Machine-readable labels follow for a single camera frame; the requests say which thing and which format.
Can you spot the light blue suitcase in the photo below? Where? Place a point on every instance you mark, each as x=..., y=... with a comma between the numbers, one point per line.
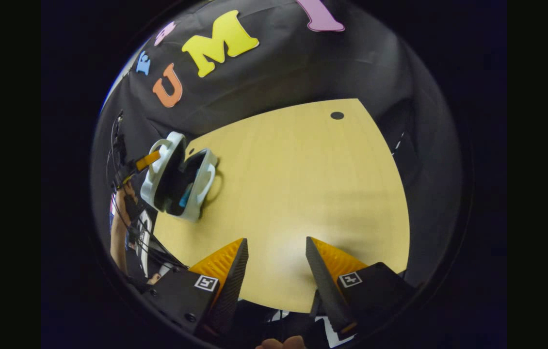
x=157, y=174

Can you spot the person's dark clothing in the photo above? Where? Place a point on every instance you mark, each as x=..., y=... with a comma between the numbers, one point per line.
x=254, y=320

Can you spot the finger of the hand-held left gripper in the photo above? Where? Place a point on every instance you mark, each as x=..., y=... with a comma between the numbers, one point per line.
x=148, y=160

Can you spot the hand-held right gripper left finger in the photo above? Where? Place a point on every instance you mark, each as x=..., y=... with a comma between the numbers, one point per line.
x=230, y=291

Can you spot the black table grommet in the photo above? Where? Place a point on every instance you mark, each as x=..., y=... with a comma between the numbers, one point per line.
x=337, y=115

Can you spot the blue capped clear bottle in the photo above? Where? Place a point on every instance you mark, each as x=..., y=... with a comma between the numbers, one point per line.
x=185, y=196

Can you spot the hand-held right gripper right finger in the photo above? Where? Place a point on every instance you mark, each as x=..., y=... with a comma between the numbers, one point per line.
x=325, y=286

